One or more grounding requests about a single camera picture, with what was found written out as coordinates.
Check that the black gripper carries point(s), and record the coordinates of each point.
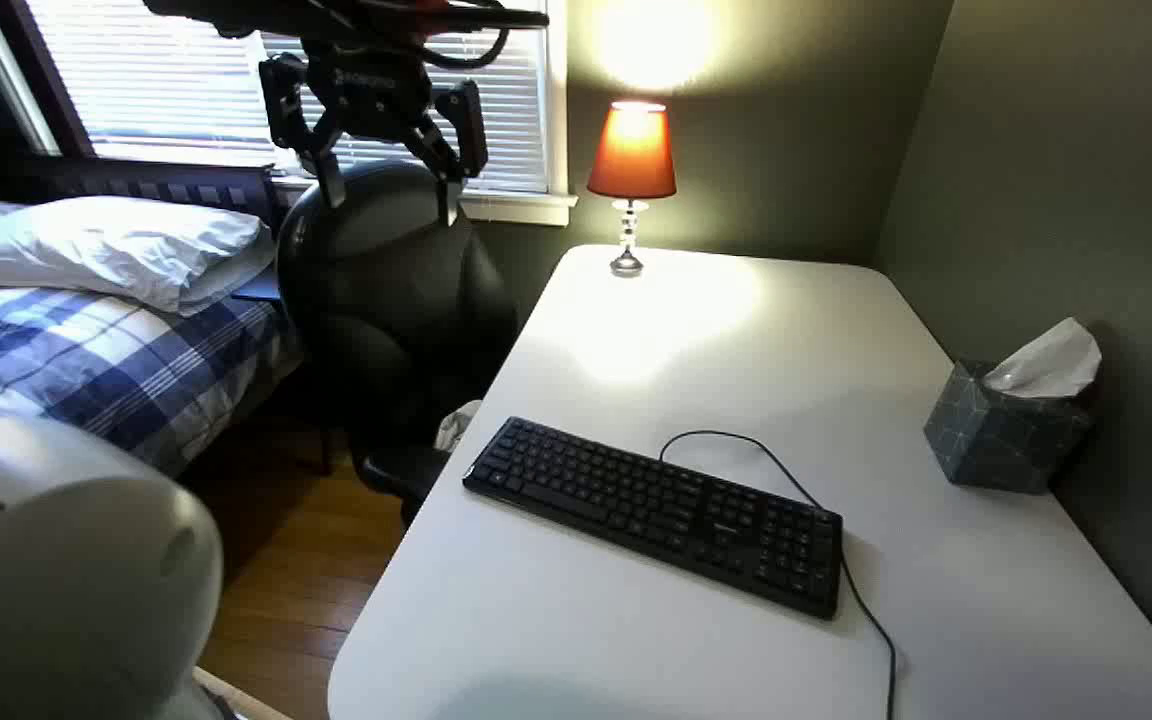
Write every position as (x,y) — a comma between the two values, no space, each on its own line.
(378,82)

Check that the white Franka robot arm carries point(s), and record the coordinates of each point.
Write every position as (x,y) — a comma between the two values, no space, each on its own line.
(70,585)

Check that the black computer keyboard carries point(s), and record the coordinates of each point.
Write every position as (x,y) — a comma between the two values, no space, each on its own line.
(657,515)

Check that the black leather office chair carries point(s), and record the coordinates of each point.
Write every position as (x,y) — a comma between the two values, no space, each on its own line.
(397,305)

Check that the white window blinds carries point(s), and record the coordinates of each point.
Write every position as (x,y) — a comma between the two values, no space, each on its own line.
(162,82)

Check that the dark patterned bed headboard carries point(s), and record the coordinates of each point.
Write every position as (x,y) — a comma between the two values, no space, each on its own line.
(162,183)

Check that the orange shade table lamp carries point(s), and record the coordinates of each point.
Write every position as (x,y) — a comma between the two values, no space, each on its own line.
(634,154)

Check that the white pillow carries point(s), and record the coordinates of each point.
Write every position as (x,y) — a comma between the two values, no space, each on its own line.
(109,245)

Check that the blue plaid blanket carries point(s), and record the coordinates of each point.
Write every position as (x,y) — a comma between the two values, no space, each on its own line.
(81,367)

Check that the grey green tissue box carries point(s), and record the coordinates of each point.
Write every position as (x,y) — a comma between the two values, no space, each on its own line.
(998,443)

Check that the white tissue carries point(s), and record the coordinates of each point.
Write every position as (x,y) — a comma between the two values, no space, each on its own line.
(1048,360)

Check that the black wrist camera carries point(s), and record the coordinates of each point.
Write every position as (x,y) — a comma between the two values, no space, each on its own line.
(270,10)

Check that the white window frame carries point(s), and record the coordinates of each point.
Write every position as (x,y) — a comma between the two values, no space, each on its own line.
(521,209)

